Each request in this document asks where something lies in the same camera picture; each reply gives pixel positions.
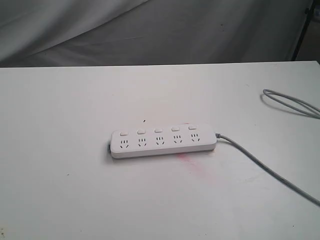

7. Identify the white five-outlet power strip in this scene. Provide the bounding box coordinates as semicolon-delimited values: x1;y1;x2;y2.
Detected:
109;123;217;159

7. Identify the white backdrop cloth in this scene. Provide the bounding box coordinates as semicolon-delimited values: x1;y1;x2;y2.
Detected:
0;0;312;67

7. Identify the grey power cord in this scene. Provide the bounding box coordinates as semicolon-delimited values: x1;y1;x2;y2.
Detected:
214;88;320;208

